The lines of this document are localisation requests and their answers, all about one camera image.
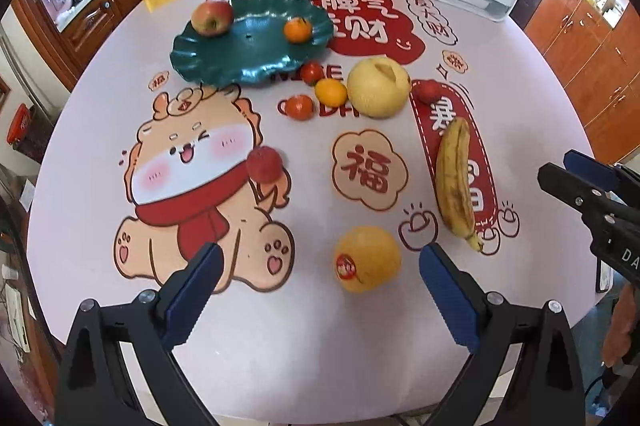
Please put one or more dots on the wooden kitchen cabinet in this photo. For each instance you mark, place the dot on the wooden kitchen cabinet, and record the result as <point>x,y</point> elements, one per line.
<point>95,13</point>

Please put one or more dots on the yellow pear with red sticker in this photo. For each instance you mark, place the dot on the yellow pear with red sticker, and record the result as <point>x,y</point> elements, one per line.
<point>370,258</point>

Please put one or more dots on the red apple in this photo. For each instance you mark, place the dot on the red apple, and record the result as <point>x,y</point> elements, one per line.
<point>212,18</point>

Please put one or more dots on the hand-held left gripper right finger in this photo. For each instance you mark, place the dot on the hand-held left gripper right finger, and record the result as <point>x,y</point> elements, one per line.
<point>450,301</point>

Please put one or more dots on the person's right forearm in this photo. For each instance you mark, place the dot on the person's right forearm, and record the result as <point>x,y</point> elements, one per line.
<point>622,326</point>

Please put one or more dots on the small red tomato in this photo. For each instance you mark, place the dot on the small red tomato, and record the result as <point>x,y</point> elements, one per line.
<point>298,108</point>
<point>310,72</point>

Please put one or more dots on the small red fruit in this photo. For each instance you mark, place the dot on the small red fruit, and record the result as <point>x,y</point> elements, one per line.
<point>426,90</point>

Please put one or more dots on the smooth orange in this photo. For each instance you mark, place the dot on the smooth orange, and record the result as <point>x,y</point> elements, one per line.
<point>330,92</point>

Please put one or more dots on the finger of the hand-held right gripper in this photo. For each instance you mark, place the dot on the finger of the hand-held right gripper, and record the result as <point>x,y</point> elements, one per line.
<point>587,168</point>
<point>565,186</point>

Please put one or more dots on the marked mandarin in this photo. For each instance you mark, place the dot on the marked mandarin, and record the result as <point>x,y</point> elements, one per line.
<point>298,30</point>

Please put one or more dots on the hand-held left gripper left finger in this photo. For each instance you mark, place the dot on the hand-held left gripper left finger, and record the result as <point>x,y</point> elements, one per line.
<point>192,301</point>

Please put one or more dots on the large pale yellow pear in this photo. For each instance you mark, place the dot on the large pale yellow pear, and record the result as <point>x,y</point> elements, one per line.
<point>378,88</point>

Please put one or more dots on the red plastic object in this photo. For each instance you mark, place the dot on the red plastic object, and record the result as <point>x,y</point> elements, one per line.
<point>20,122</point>

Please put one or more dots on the wooden drawer cabinet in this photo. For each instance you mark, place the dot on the wooden drawer cabinet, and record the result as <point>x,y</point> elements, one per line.
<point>590,56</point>

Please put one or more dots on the bumpy red lychee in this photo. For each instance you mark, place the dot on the bumpy red lychee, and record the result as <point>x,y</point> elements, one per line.
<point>265,164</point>

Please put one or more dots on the dark green wavy plate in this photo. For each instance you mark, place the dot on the dark green wavy plate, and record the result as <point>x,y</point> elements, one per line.
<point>250,51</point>

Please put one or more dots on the spotted yellow banana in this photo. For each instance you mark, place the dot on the spotted yellow banana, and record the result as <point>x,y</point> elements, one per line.
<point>452,176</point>

